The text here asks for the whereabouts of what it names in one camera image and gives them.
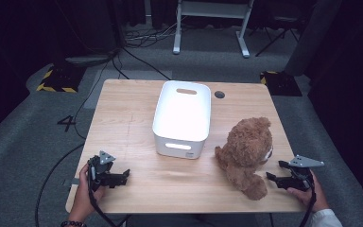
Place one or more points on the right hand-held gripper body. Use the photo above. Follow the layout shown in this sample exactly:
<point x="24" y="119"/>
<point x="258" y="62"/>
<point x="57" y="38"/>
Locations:
<point x="300" y="181"/>

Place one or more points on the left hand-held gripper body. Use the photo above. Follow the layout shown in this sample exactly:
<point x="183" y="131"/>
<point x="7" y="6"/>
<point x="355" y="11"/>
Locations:
<point x="98" y="167"/>

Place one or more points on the brown teddy bear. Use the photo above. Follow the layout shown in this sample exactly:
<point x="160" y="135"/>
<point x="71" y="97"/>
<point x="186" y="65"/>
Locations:
<point x="247" y="151"/>

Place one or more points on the white plastic storage basket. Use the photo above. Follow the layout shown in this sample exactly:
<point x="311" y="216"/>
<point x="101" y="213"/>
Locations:
<point x="182" y="116"/>

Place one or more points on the person's right hand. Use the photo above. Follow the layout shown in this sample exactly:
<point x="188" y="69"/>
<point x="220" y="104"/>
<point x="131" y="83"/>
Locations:
<point x="308" y="197"/>

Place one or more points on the person's left hand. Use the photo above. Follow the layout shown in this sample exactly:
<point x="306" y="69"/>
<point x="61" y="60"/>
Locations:
<point x="83" y="201"/>

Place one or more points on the grey tape piece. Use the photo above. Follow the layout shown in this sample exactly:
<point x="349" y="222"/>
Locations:
<point x="75" y="181"/>

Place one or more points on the person's dark lap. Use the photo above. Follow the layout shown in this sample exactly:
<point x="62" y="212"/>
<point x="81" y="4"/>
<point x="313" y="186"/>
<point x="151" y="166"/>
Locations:
<point x="192" y="220"/>

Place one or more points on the black tripod stand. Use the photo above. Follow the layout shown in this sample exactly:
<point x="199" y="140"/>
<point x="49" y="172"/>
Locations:
<point x="277" y="34"/>

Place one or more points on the grey curtain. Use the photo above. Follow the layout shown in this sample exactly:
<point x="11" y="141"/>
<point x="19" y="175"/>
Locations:
<point x="315" y="34"/>

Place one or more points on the black yellow striped base plate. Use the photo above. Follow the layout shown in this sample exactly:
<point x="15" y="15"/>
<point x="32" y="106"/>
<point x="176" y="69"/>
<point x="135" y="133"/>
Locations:
<point x="61" y="80"/>
<point x="282" y="83"/>

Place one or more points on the white metal desk frame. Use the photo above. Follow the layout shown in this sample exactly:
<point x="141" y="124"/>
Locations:
<point x="212" y="9"/>

